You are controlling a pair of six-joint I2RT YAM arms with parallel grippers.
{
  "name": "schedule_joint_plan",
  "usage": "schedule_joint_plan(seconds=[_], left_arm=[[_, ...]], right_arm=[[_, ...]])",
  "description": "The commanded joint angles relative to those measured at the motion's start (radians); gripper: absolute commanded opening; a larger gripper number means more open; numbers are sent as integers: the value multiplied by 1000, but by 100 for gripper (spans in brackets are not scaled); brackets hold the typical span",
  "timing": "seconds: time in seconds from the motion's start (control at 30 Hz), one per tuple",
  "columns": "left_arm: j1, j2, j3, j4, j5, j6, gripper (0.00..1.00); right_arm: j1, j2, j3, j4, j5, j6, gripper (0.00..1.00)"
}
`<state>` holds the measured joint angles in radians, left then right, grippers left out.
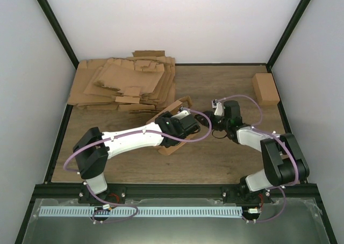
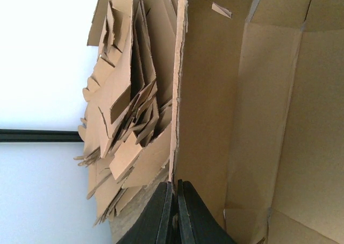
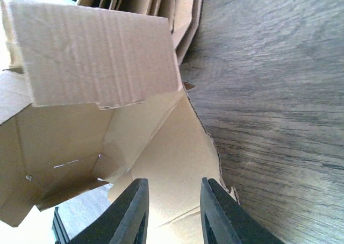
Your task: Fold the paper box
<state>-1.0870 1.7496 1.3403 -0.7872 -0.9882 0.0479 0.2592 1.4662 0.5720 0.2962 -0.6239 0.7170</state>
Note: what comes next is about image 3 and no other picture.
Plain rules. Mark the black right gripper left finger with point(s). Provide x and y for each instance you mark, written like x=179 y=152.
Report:
x=124 y=221

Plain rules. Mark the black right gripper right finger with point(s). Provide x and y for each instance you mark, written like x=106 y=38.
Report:
x=225 y=221

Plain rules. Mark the brown cardboard box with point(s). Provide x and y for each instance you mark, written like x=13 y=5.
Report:
x=95 y=96

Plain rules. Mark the stack of flat cardboard blanks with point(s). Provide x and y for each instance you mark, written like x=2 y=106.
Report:
x=183 y=16

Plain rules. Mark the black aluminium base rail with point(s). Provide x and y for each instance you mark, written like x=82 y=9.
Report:
x=58 y=228

